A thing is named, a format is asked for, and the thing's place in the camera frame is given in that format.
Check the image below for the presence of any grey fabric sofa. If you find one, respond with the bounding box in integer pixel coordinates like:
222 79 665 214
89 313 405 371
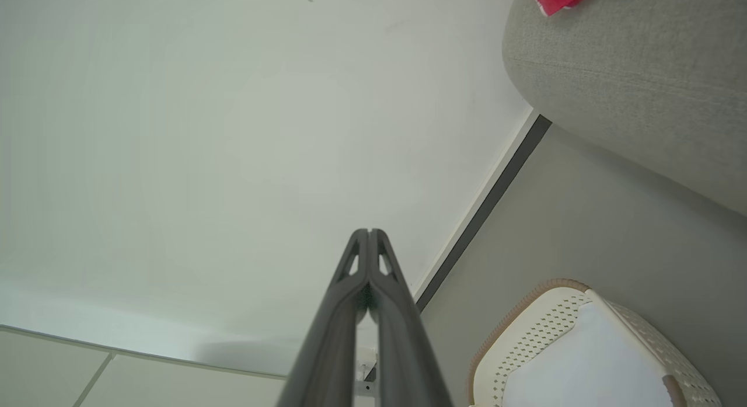
502 0 747 218

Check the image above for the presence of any black wall baseboard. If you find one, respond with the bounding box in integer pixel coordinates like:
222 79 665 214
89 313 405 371
413 114 553 313

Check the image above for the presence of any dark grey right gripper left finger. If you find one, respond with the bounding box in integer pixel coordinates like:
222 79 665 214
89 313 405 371
275 228 371 407

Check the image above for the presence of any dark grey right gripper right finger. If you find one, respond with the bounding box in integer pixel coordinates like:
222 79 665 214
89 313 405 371
369 228 455 407

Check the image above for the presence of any beige perforated laundry basket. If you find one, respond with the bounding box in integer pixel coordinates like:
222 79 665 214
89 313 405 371
466 279 724 407

